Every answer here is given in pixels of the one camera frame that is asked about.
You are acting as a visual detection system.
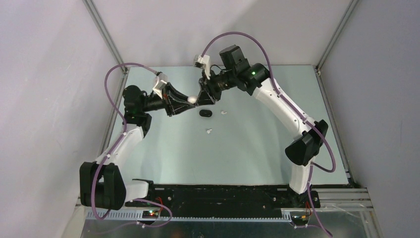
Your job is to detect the grey slotted cable duct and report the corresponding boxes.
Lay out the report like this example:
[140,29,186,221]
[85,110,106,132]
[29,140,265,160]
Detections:
[105,210,291,223]

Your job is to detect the controller circuit board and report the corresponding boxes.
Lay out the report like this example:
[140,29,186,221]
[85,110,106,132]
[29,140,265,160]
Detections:
[141,210,160,220]
[291,215,310,228]

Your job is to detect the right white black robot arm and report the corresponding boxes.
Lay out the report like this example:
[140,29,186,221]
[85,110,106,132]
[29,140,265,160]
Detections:
[194,45,328,207]

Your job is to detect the aluminium frame rail front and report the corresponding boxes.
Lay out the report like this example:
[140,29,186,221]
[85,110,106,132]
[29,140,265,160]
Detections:
[77,186,375,211]

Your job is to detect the left controller circuit board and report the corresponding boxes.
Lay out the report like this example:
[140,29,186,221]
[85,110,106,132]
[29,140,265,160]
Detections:
[141,210,160,220]

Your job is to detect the black earbud charging case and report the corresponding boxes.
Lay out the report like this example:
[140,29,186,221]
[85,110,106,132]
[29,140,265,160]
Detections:
[199,110,213,118]

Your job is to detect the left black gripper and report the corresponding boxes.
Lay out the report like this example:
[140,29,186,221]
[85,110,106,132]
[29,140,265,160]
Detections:
[141,83,195,118]

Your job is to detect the white earbud charging case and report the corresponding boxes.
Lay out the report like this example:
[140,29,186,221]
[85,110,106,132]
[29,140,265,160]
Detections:
[187,96,198,104]

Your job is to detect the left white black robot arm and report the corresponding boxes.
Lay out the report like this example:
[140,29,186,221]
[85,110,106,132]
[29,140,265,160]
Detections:
[79,82,198,210]

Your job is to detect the right controller circuit board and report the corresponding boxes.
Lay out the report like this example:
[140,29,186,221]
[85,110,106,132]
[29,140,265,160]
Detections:
[291,215,310,228]

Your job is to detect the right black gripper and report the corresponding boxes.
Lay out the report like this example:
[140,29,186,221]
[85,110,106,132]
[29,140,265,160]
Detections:
[196,68,237,106]

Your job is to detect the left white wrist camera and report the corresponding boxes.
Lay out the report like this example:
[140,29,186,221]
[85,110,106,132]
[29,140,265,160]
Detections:
[152,72,168,99]

